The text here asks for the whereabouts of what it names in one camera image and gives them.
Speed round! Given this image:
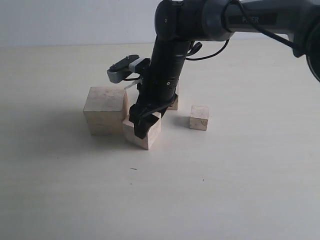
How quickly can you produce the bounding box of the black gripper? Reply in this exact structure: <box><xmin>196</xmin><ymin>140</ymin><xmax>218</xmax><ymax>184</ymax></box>
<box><xmin>129</xmin><ymin>75</ymin><xmax>179</xmax><ymax>139</ymax></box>

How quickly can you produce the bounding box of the second largest wooden cube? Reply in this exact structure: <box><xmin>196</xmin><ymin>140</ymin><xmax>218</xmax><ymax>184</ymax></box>
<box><xmin>122</xmin><ymin>112</ymin><xmax>162</xmax><ymax>150</ymax></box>

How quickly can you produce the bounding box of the third largest wooden cube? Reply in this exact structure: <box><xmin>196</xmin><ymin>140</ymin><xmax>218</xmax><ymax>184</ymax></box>
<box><xmin>167</xmin><ymin>83</ymin><xmax>180</xmax><ymax>111</ymax></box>

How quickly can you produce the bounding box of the smallest wooden cube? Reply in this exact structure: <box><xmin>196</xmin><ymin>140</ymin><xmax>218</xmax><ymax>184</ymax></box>
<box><xmin>189</xmin><ymin>105</ymin><xmax>209</xmax><ymax>131</ymax></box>

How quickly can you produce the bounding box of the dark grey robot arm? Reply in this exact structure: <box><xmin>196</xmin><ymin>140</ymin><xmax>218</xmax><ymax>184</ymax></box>
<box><xmin>129</xmin><ymin>0</ymin><xmax>320</xmax><ymax>139</ymax></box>

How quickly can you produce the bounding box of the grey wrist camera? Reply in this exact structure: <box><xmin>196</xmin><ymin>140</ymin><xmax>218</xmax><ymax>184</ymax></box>
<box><xmin>106</xmin><ymin>54</ymin><xmax>151</xmax><ymax>84</ymax></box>

